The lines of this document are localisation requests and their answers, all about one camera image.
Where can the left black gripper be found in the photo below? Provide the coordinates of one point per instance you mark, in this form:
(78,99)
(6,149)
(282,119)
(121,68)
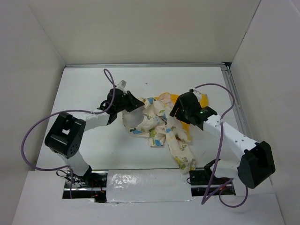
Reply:
(134,102)

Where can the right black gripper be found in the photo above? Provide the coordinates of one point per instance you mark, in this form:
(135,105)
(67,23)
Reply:
(178,104)

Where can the yellow and cream baby jacket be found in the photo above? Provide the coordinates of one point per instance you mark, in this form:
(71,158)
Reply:
(153,122)

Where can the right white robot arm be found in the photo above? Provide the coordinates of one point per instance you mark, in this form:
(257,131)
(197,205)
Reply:
(256,158)

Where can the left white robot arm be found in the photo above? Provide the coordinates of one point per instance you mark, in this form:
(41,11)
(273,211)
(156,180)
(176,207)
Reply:
(65,135)

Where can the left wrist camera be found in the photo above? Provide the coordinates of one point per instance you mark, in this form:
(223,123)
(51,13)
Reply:
(121,85)

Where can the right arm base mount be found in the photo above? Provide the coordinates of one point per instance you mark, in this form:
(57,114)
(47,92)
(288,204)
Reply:
(199,178)

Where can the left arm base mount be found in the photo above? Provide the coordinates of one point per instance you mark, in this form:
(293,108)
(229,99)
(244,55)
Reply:
(94,190)

